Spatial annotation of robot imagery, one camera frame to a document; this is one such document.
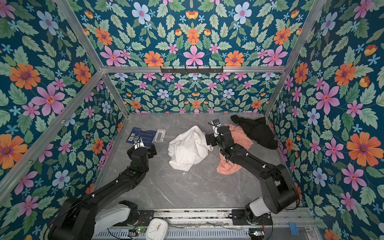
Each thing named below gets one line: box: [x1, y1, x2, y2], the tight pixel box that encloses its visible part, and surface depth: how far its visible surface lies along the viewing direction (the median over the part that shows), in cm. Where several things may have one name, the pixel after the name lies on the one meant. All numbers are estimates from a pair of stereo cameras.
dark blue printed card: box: [126, 127, 157, 146], surface depth 109 cm
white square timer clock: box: [146, 218, 169, 240], surface depth 69 cm
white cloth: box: [168, 125, 214, 172], surface depth 93 cm
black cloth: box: [230, 114, 279, 150], surface depth 103 cm
